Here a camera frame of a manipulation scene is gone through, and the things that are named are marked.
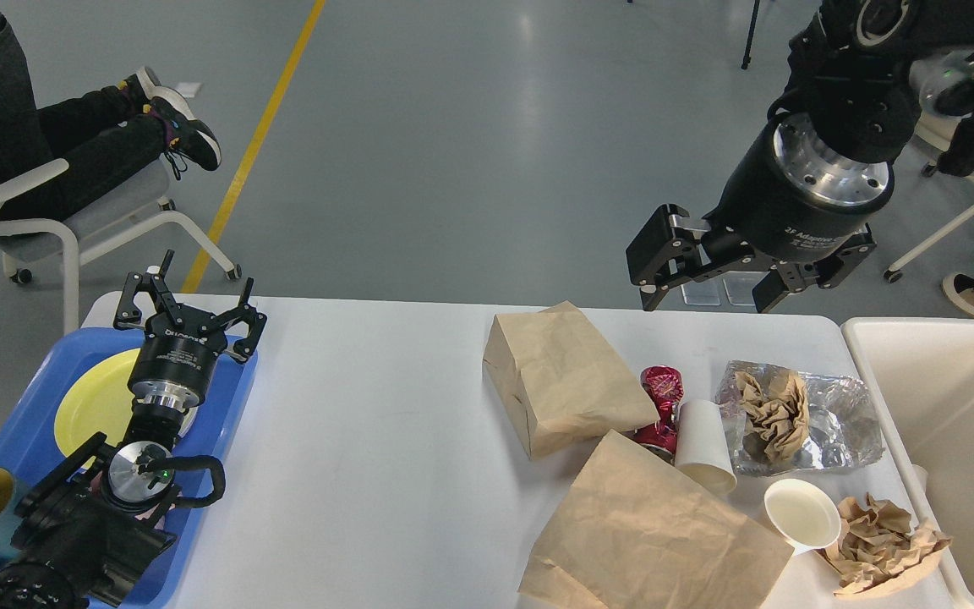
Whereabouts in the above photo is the red crumpled snack wrapper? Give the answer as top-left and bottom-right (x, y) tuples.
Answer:
(633, 365), (684, 465)

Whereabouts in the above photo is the black stand leg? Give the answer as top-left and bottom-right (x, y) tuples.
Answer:
(741, 0), (762, 70)

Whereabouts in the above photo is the person in black clothes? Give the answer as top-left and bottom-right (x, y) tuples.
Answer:
(0, 13), (222, 221)

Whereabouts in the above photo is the crumpled brown paper ball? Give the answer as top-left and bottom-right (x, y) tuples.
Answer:
(820, 494), (954, 599)

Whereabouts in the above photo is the white paper cup upright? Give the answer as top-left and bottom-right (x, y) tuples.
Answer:
(763, 479), (841, 556)

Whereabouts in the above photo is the white office chair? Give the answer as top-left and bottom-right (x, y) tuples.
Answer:
(883, 110), (974, 283)

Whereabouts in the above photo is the white paper cup lying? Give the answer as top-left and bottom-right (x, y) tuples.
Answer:
(674, 398), (736, 497)

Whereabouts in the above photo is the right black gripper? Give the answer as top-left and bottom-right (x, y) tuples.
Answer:
(626, 112), (895, 313)

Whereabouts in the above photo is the floor plate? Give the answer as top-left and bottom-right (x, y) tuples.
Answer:
(723, 272), (764, 308)
(681, 282), (722, 307)

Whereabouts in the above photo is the left floor plate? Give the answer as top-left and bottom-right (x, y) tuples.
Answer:
(681, 282), (722, 307)

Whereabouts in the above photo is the clear bag with brown paper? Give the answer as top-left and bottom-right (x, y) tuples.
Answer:
(714, 361), (884, 477)

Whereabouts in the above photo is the yellow plastic plate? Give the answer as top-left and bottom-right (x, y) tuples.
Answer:
(54, 348), (200, 458)

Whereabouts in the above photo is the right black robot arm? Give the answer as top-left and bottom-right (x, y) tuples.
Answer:
(626, 1), (974, 313)

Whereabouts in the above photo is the grey office chair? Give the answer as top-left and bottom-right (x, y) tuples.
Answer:
(0, 159), (241, 334)

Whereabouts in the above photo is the white plastic bin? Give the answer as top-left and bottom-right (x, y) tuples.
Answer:
(842, 317), (974, 608)

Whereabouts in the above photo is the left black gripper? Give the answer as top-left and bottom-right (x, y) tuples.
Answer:
(112, 250), (268, 414)

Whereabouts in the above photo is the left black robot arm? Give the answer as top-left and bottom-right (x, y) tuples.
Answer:
(0, 251), (267, 608)

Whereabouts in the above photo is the right floor plate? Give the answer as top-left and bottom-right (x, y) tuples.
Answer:
(723, 272), (764, 308)

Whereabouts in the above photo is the pale green plate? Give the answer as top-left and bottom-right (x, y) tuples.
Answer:
(175, 402), (200, 441)

